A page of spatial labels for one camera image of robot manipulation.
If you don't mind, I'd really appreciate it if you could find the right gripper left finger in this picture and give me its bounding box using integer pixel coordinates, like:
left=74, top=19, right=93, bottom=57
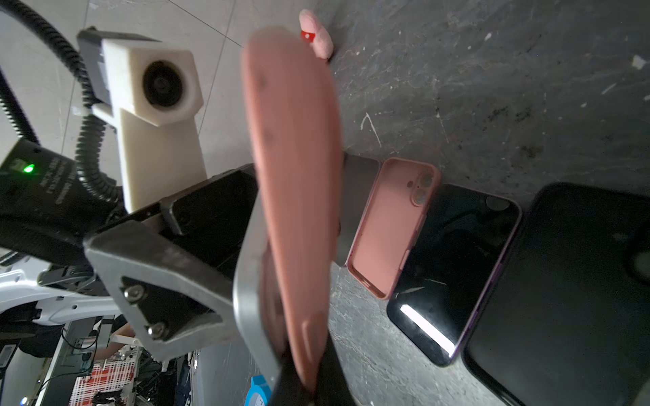
left=268, top=349, right=312, bottom=406

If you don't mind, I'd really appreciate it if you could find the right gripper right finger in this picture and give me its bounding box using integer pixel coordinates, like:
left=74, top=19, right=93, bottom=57
left=317, top=336, right=355, bottom=406

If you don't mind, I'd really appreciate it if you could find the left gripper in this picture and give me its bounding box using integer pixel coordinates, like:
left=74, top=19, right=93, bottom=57
left=84, top=163, right=258, bottom=361

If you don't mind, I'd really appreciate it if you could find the long black phone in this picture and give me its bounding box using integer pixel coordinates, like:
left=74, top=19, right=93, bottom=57
left=386, top=184, right=522, bottom=367

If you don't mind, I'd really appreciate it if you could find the pink phone case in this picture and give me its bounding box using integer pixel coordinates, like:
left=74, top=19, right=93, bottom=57
left=241, top=26, right=343, bottom=393
left=347, top=157, right=442, bottom=300

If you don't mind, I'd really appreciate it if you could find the phone with pink edge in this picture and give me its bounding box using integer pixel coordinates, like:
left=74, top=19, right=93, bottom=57
left=233, top=196, right=288, bottom=388

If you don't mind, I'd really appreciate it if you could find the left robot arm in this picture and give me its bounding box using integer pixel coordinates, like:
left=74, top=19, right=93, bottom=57
left=1, top=140, right=257, bottom=360

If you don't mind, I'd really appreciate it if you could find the pink pig plush toy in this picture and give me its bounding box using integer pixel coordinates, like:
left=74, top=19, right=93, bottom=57
left=299, top=9, right=334, bottom=61

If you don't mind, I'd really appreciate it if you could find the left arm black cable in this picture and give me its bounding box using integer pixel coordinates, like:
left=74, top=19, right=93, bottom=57
left=0, top=0, right=125, bottom=204

